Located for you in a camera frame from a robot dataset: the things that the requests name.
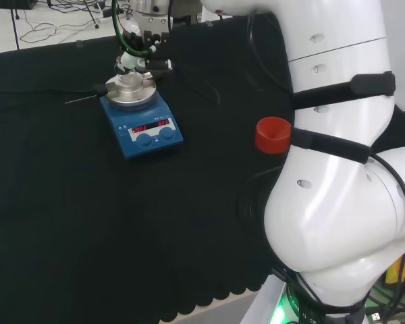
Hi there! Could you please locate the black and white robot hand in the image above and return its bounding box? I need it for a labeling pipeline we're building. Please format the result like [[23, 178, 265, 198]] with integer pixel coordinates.
[[114, 16, 175, 74]]

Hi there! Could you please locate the heater with blue base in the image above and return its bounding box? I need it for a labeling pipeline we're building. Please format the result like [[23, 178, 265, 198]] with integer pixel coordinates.
[[99, 72, 185, 161]]

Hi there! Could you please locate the black tripod leg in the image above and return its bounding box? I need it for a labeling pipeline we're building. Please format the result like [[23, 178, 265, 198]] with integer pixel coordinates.
[[84, 0, 101, 30]]

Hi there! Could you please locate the thin metal probe rod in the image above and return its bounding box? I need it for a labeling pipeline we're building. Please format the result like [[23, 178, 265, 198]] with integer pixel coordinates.
[[64, 95, 101, 105]]

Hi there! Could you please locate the black table cloth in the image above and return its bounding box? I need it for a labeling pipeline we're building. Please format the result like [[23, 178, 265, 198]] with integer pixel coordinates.
[[0, 13, 405, 321]]

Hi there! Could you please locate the yellow stop button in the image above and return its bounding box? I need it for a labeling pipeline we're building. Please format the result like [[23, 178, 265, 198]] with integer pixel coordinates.
[[384, 249, 405, 288]]

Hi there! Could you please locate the green cable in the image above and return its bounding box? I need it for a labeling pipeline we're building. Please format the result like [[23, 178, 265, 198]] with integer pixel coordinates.
[[111, 0, 149, 57]]

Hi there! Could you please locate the looped black cable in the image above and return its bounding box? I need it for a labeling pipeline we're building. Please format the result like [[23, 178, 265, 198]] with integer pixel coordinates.
[[173, 65, 222, 104]]

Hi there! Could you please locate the black heater power cable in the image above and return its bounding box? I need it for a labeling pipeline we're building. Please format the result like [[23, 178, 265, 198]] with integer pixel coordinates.
[[0, 84, 109, 97]]

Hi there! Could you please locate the white floor cable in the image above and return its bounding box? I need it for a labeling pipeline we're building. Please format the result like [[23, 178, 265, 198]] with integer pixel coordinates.
[[20, 0, 101, 45]]

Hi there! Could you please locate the orange ribbed flask ring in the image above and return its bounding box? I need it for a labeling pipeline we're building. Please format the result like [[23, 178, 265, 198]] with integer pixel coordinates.
[[255, 117, 293, 155]]

